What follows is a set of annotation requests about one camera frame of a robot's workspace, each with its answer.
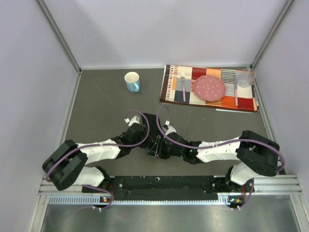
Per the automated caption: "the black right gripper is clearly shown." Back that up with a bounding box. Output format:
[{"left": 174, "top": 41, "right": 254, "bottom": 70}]
[{"left": 148, "top": 135, "right": 184, "bottom": 159}]

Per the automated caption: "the black zip tool case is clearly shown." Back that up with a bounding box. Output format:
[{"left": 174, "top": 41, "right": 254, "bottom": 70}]
[{"left": 143, "top": 113, "right": 162, "bottom": 145}]

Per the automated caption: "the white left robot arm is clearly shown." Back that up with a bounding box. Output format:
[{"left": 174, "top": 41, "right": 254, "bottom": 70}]
[{"left": 42, "top": 114, "right": 150, "bottom": 192}]

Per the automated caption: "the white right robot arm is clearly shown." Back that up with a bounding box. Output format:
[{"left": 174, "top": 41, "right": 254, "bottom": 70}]
[{"left": 146, "top": 125, "right": 281, "bottom": 191}]

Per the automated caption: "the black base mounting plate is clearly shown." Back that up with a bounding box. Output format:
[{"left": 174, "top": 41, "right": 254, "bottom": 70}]
[{"left": 81, "top": 175, "right": 254, "bottom": 201}]

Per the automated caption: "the blue ceramic mug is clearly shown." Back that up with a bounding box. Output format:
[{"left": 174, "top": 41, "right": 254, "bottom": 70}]
[{"left": 124, "top": 72, "right": 140, "bottom": 93}]

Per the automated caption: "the colourful patterned placemat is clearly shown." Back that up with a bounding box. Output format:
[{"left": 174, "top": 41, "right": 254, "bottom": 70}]
[{"left": 160, "top": 65, "right": 259, "bottom": 112}]

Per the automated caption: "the pink polka dot plate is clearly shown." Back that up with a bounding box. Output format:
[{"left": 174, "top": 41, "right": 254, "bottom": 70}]
[{"left": 193, "top": 75, "right": 226, "bottom": 102}]

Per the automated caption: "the clear plastic cup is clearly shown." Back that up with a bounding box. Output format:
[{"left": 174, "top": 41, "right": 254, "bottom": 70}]
[{"left": 236, "top": 68, "right": 256, "bottom": 88}]

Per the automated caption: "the pink handled fork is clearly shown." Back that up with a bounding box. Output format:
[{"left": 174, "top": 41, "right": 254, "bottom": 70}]
[{"left": 180, "top": 72, "right": 186, "bottom": 102}]

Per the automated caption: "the grey slotted cable duct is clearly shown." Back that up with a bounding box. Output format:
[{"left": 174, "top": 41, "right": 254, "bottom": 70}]
[{"left": 48, "top": 195, "right": 240, "bottom": 205}]

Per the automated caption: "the pink handled knife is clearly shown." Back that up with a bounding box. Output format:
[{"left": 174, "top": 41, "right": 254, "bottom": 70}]
[{"left": 234, "top": 76, "right": 239, "bottom": 106}]

